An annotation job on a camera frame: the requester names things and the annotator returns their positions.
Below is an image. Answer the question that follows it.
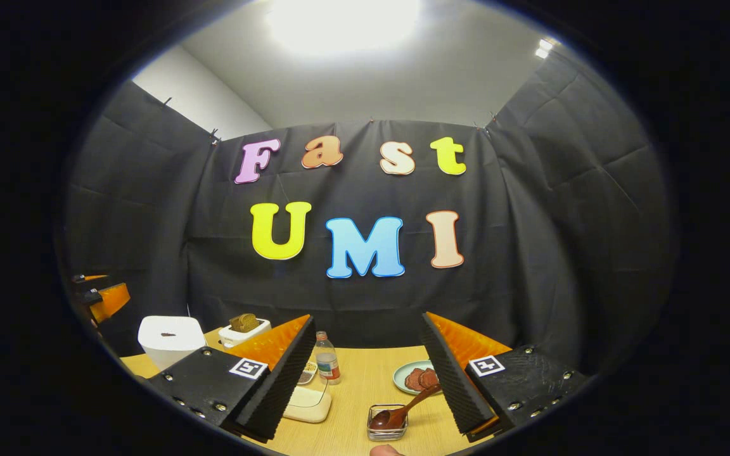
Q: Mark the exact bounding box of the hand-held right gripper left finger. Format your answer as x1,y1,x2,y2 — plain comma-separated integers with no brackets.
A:
148,315,317,443

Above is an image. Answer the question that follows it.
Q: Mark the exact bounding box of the pale green plate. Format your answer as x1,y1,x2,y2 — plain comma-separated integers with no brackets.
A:
393,360,443,395

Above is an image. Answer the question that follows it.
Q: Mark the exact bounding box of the white rice cooker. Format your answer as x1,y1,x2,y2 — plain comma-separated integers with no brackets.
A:
138,315,207,371

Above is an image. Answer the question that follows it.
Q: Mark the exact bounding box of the large ceiling light panel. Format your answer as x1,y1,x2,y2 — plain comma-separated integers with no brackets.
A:
267,0,419,54

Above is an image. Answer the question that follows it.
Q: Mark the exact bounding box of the metal wire chopstick holder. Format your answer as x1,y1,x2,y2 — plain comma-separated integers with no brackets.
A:
367,404,409,441

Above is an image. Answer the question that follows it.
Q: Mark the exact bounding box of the clear plastic water bottle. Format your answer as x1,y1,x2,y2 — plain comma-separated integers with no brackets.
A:
314,331,342,386

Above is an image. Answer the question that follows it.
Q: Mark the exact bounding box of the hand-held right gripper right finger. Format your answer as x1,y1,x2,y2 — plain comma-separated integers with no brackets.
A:
420,312,589,443

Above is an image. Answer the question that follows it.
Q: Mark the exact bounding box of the brown wooden spoon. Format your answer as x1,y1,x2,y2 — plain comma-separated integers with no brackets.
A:
370,383,442,431

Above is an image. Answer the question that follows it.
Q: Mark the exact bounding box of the white toaster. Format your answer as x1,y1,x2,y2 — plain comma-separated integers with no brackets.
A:
218,317,272,349

